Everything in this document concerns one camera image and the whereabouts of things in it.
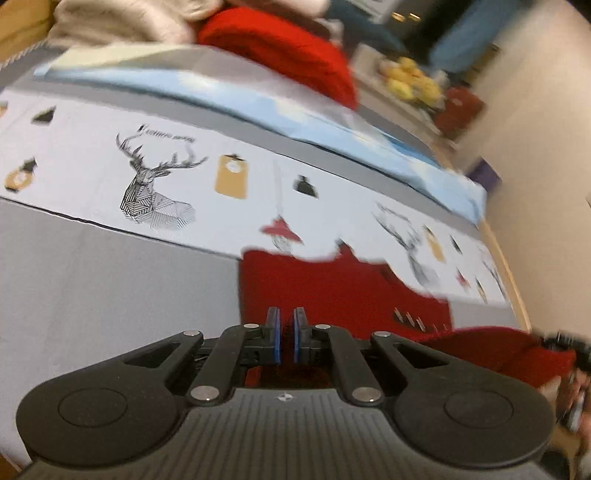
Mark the teal shark plush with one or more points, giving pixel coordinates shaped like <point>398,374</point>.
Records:
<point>364,25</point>

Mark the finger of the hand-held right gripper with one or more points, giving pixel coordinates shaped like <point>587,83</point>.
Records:
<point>563,345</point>

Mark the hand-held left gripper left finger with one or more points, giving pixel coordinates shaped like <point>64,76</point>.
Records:
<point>275,339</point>

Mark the folded cream blanket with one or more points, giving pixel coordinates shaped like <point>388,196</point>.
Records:
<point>124,21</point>

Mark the wooden bed side rail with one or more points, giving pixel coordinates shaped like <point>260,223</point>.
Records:
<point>505,272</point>

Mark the red cushion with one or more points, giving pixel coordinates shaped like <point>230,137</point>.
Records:
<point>459,110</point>

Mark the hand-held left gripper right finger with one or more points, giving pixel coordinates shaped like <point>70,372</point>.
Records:
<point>298,339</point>

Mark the folded red blanket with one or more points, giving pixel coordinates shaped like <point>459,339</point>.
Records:
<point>286,46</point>

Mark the yellow plush toy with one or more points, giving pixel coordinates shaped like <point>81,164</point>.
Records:
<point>410,66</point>
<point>428,91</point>
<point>398,87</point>

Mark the light blue cloth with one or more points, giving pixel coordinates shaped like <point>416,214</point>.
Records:
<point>277,106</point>

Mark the dark red knit sweater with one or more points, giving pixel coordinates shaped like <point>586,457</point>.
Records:
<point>341,295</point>

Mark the purple box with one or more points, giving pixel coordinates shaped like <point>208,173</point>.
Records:
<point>485,177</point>

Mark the blue curtain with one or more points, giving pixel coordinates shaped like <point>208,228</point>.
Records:
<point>461,37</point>

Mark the wooden headboard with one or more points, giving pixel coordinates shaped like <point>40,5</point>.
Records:
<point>21,27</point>

